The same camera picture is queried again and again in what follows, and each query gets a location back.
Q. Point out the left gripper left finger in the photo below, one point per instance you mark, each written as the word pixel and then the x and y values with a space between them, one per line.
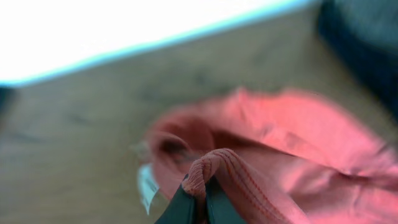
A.
pixel 182 209

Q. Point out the red orange t-shirt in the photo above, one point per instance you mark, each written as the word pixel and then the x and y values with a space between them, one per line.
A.
pixel 291 157

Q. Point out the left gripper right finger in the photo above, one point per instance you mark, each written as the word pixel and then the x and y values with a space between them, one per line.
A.
pixel 219 209

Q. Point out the folded dark blue jeans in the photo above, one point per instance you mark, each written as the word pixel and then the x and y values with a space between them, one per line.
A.
pixel 363 34

